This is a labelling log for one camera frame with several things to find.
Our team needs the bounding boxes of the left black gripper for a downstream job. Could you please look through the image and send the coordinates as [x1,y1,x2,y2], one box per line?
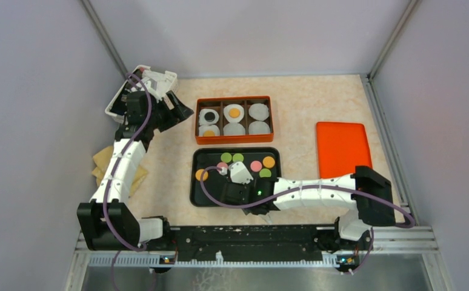
[145,90,193,132]

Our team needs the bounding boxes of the orange cookie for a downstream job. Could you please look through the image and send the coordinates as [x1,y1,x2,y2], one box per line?
[195,169,208,181]
[203,130,216,137]
[262,156,276,169]
[228,107,241,119]

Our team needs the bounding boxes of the black cookie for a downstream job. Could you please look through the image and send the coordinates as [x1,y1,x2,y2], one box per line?
[204,112,216,123]

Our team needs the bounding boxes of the green cookie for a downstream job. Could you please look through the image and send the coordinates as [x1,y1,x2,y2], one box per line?
[259,169,272,178]
[221,152,233,164]
[232,153,244,162]

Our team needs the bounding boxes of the pink cookie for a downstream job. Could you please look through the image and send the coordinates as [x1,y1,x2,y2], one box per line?
[217,162,228,171]
[250,161,263,173]

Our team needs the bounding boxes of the orange cookie box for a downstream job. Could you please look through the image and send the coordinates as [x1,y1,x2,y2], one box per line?
[195,96,274,145]

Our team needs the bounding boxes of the metal tongs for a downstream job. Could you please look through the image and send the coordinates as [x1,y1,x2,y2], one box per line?
[261,214,273,224]

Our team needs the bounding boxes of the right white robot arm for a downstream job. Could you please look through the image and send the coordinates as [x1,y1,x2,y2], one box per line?
[216,162,396,250]

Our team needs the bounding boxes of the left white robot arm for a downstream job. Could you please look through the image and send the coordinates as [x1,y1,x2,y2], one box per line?
[77,75,193,252]

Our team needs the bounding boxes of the green cookie right middle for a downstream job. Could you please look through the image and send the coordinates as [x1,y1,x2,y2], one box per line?
[259,169,272,178]

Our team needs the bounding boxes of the paper cup back left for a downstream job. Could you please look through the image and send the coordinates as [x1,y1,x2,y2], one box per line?
[199,108,219,126]

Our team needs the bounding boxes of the white plastic basket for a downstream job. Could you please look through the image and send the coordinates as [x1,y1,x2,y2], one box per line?
[104,65,178,123]

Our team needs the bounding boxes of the paper cup front left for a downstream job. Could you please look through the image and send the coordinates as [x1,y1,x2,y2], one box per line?
[198,124,220,137]

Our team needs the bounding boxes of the green cookie top left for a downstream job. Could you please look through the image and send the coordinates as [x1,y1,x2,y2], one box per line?
[221,152,233,164]

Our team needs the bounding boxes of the black cookie tray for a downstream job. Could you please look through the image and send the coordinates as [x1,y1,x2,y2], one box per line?
[189,147,284,208]

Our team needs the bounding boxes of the paper cup front middle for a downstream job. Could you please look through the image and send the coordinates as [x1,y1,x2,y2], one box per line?
[223,122,246,136]

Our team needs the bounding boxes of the paper cup back middle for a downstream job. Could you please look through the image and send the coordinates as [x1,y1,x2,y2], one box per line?
[224,104,245,123]

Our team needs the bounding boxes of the yellow sponge cloth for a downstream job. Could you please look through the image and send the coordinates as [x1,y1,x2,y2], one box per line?
[91,145,148,198]

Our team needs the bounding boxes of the paper cup back right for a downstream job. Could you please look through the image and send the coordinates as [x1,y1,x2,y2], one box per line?
[248,103,270,121]

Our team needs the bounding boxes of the orange box lid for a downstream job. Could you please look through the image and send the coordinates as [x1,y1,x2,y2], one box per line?
[316,122,373,179]

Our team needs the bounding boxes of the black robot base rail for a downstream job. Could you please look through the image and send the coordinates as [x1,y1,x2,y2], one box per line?
[147,224,374,273]

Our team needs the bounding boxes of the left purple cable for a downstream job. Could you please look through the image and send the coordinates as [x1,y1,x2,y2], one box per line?
[102,72,155,291]

